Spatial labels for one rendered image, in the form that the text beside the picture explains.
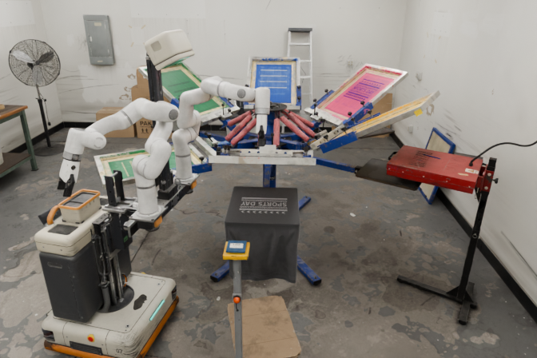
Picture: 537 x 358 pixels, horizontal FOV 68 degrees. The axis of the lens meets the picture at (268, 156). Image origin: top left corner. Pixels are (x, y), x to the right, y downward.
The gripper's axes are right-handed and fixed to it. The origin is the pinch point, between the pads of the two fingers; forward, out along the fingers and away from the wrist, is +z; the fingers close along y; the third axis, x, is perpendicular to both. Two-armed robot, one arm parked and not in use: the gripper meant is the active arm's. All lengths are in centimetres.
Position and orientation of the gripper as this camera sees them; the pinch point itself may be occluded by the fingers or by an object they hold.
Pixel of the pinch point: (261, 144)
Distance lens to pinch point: 202.9
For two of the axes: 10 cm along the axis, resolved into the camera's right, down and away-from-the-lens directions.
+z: -0.2, 10.0, 0.8
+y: -0.4, 0.8, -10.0
